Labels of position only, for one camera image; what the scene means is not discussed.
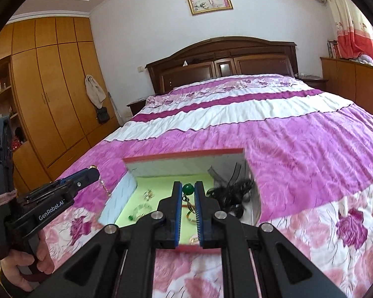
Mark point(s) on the pink floral bedspread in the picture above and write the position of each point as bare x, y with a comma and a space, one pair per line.
310, 152

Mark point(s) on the black hanging bag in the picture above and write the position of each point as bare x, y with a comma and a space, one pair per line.
102, 115

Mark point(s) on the red floral curtain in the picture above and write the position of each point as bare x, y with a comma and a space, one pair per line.
353, 30

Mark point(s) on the dark wooden nightstand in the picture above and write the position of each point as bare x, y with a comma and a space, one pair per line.
313, 81
137, 105

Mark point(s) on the dark wooden headboard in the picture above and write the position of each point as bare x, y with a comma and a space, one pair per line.
222, 57

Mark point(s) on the gold pearl cluster earring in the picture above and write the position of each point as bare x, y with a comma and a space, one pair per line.
148, 195

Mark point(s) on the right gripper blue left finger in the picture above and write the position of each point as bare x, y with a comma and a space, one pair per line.
119, 262

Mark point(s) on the red cardboard shoe box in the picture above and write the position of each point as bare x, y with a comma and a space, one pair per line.
225, 174

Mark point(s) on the black feather hair accessory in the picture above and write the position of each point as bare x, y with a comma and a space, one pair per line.
231, 192

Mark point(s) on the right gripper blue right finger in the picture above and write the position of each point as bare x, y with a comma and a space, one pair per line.
257, 261

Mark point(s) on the green bead keychain pendant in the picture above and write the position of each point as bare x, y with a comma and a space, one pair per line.
188, 190

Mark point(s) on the right dark wooden nightstand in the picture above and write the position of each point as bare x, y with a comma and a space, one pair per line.
313, 81

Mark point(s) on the pearl chain earring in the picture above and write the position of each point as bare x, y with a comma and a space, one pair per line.
102, 182

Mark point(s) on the low wooden cabinet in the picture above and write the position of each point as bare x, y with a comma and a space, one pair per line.
349, 79

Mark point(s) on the person's left hand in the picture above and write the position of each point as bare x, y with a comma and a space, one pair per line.
10, 264

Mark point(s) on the light green foam sheet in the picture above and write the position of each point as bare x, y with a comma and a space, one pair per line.
162, 188

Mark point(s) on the wooden wardrobe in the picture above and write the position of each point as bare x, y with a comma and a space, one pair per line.
43, 66

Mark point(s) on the beige hanging bag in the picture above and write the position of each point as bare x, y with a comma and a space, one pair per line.
94, 91

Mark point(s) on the pink flower gold hair clip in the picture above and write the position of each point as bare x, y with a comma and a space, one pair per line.
194, 240

